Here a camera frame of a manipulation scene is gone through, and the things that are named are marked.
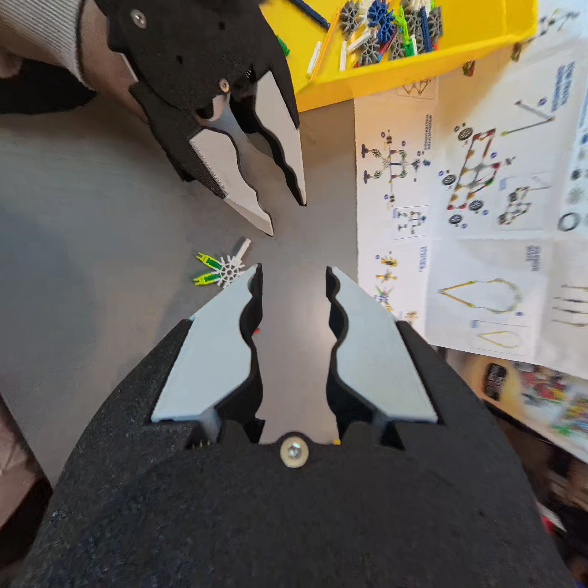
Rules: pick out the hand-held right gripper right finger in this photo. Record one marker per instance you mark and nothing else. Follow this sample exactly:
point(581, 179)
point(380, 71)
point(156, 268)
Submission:
point(386, 372)

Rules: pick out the yellow box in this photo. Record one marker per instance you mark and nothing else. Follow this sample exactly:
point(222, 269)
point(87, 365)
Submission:
point(413, 78)

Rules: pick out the person's left hand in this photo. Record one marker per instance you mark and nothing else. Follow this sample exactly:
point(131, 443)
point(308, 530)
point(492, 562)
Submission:
point(99, 64)

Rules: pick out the printed instruction sheet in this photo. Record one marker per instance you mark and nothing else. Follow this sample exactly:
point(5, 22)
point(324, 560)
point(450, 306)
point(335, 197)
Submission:
point(482, 257)

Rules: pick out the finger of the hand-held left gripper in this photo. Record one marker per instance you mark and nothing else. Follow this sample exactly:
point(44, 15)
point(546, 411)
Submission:
point(280, 119)
point(220, 160)

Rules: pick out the mixed building pieces pile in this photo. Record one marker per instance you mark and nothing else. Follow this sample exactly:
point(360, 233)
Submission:
point(381, 27)

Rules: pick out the yellow clip connector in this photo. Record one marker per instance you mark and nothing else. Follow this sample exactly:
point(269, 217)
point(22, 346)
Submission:
point(201, 279)
point(203, 258)

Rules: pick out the printed building set box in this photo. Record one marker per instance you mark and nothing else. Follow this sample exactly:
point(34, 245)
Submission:
point(542, 386)

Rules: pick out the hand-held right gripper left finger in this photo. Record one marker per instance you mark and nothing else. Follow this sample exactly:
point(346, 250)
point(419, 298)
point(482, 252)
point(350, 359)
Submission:
point(206, 367)

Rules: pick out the white plastic rod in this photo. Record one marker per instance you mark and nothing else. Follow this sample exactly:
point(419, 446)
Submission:
point(242, 249)

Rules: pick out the person's beige knit top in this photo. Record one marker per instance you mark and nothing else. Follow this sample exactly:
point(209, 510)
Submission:
point(41, 27)

